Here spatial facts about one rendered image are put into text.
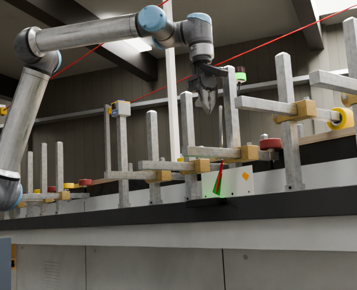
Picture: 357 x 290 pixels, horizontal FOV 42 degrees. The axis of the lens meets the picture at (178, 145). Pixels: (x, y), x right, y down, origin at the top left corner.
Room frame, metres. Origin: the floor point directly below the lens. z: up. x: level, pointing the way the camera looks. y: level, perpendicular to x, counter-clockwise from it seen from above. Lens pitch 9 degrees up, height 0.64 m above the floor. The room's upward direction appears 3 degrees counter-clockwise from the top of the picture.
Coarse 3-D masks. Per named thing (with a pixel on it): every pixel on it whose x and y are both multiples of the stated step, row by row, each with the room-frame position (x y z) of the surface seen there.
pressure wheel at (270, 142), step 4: (260, 140) 1.68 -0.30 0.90; (264, 140) 1.67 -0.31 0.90; (268, 140) 1.66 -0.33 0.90; (272, 140) 1.66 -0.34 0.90; (276, 140) 1.66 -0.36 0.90; (280, 140) 1.68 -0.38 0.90; (260, 144) 1.69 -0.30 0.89; (264, 144) 1.67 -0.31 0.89; (268, 144) 1.66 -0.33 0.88; (272, 144) 1.66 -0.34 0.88; (276, 144) 1.66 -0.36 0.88; (280, 144) 1.68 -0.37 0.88; (260, 148) 1.69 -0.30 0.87; (264, 148) 1.68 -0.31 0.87; (268, 148) 1.70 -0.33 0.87; (272, 148) 1.69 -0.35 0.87; (276, 148) 1.70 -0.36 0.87; (272, 164) 1.69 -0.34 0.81; (272, 168) 1.69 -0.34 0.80
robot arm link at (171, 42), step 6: (174, 24) 1.60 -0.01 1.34; (180, 24) 1.61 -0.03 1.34; (174, 30) 1.59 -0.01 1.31; (180, 30) 1.61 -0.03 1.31; (174, 36) 1.61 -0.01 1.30; (180, 36) 1.61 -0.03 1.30; (156, 42) 1.65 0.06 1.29; (162, 42) 1.62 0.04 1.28; (168, 42) 1.62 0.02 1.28; (174, 42) 1.64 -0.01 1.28; (180, 42) 1.63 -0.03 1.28; (162, 48) 1.67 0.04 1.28
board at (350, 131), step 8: (344, 128) 1.50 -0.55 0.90; (352, 128) 1.48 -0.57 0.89; (304, 136) 1.63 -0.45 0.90; (312, 136) 1.60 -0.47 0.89; (320, 136) 1.57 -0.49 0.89; (328, 136) 1.55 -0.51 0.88; (336, 136) 1.52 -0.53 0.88; (344, 136) 1.50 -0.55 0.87; (304, 144) 1.63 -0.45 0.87; (216, 160) 1.99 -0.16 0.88; (96, 184) 2.85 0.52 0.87; (48, 192) 3.42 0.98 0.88
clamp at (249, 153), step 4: (232, 148) 1.61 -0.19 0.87; (236, 148) 1.59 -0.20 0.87; (240, 148) 1.58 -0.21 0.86; (244, 148) 1.56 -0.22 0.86; (248, 148) 1.55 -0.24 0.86; (252, 148) 1.56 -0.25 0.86; (256, 148) 1.58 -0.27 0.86; (244, 152) 1.56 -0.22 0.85; (248, 152) 1.55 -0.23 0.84; (252, 152) 1.56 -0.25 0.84; (256, 152) 1.57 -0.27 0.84; (244, 156) 1.56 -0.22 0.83; (248, 156) 1.55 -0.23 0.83; (252, 156) 1.56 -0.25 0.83; (256, 156) 1.57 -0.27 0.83; (228, 160) 1.63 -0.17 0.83; (232, 160) 1.61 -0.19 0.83; (236, 160) 1.59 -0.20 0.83; (240, 160) 1.58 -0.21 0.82; (244, 160) 1.57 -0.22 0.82; (248, 160) 1.57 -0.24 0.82; (252, 160) 1.58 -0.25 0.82; (256, 160) 1.58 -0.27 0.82; (228, 164) 1.66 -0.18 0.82
